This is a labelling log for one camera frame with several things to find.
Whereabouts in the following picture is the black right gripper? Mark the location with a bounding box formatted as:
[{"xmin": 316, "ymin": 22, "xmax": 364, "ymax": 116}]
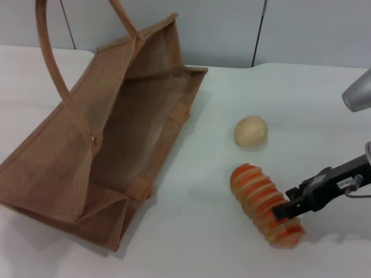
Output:
[{"xmin": 271, "ymin": 152, "xmax": 371, "ymax": 220}]

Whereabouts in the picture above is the orange striped bread loaf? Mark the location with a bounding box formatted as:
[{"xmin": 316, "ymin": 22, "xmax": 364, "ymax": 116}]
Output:
[{"xmin": 230, "ymin": 163, "xmax": 307, "ymax": 249}]

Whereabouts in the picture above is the round pale egg yolk pastry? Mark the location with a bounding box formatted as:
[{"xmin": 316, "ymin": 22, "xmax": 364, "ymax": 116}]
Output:
[{"xmin": 234, "ymin": 115, "xmax": 269, "ymax": 151}]

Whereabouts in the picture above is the brown jute handbag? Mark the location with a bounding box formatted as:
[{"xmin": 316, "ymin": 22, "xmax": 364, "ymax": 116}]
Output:
[{"xmin": 0, "ymin": 0, "xmax": 210, "ymax": 253}]

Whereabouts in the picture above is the grey right arm cable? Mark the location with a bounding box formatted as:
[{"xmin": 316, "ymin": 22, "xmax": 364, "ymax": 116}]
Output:
[{"xmin": 344, "ymin": 174, "xmax": 371, "ymax": 200}]

